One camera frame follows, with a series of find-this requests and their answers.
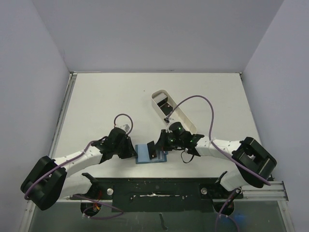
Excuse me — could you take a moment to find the purple cable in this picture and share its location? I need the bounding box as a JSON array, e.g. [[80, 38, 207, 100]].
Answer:
[[164, 96, 271, 232], [24, 113, 133, 219]]

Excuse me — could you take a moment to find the white oblong tray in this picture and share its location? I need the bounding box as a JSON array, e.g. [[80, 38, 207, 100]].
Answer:
[[151, 90, 197, 134]]

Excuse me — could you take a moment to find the black VIP card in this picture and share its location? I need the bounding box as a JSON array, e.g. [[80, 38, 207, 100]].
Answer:
[[147, 141, 157, 160]]

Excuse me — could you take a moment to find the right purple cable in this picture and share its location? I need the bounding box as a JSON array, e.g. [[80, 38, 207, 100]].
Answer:
[[164, 96, 271, 232]]

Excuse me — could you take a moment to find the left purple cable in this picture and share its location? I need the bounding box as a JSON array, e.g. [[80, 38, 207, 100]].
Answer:
[[24, 113, 133, 219]]

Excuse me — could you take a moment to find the black card in tray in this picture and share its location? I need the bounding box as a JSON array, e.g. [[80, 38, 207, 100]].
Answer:
[[157, 98, 173, 116]]

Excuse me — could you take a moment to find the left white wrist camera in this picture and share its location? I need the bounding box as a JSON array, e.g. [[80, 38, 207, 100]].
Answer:
[[120, 124, 131, 134]]

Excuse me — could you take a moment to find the grey magnetic stripe card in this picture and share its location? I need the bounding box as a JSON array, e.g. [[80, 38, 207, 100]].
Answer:
[[156, 151, 168, 162]]

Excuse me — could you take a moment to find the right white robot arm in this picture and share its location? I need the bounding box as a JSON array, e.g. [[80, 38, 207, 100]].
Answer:
[[154, 122, 277, 198]]

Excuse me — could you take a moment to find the blue leather card holder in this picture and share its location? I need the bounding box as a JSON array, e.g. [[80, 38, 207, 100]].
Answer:
[[135, 144, 161, 164]]

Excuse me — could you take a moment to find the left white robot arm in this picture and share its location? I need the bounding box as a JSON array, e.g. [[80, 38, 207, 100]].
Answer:
[[21, 127, 137, 210]]

